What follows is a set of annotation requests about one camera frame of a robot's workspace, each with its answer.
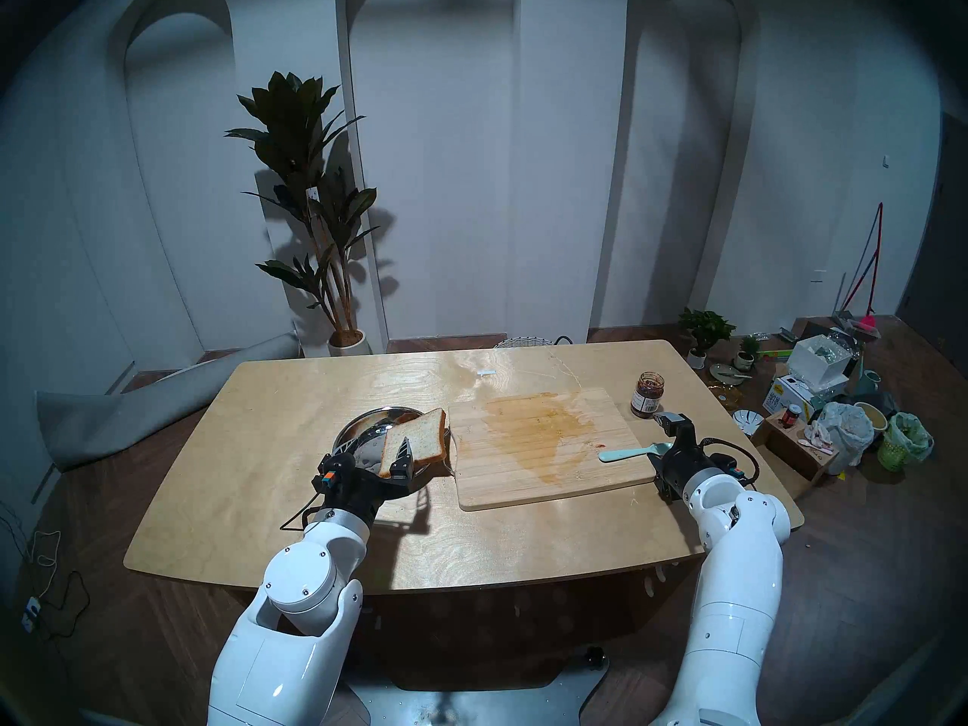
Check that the white patterned bowl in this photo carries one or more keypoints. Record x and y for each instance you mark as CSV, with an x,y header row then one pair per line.
x,y
749,422

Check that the small red lidded jar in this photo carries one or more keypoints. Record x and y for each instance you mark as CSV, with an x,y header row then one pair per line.
x,y
792,416

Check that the round steel plate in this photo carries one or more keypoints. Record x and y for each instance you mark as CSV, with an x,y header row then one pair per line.
x,y
363,429

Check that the slice of white bread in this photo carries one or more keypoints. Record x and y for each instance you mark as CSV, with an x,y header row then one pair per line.
x,y
423,437

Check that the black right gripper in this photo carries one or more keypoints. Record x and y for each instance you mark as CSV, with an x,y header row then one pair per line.
x,y
692,467

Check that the grey green jug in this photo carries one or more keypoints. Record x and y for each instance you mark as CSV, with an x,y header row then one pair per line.
x,y
871,383

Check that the white open box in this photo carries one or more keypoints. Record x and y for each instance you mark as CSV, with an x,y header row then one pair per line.
x,y
817,365

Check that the beige cup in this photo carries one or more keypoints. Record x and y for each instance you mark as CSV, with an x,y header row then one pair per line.
x,y
871,416

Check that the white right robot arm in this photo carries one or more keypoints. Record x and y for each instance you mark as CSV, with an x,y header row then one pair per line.
x,y
726,618

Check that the white yellow carton box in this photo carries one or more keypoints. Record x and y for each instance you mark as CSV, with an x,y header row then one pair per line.
x,y
786,395

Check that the white plastic bag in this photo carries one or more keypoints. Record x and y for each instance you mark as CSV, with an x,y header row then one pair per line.
x,y
843,429

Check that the brown cardboard box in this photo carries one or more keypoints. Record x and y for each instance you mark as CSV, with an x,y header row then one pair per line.
x,y
794,448

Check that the glass jam jar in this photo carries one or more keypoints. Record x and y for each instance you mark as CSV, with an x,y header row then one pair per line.
x,y
646,399

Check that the bushy small potted plant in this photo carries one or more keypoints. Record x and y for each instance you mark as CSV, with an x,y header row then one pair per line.
x,y
705,327

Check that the mint green plastic knife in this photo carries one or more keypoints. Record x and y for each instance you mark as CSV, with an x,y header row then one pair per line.
x,y
628,453

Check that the tall dark green plant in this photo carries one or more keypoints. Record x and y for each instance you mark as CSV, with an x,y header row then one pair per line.
x,y
291,127

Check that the white power strip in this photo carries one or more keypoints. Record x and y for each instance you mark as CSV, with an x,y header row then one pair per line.
x,y
30,615

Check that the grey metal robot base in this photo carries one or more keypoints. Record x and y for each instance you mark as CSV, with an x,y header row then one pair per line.
x,y
469,702

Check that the green plastic bag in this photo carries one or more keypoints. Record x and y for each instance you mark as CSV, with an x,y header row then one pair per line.
x,y
904,441

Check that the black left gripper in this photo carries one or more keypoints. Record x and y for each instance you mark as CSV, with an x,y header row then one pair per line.
x,y
355,494

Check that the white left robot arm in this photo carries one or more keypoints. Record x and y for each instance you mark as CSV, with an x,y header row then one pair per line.
x,y
302,581

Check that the tiny potted plant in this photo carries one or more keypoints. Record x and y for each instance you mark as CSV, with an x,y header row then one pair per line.
x,y
747,350

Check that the wooden cutting board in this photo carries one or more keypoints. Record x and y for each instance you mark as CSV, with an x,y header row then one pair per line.
x,y
544,445

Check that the white plant pot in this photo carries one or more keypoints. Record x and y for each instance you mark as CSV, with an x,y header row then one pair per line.
x,y
348,345

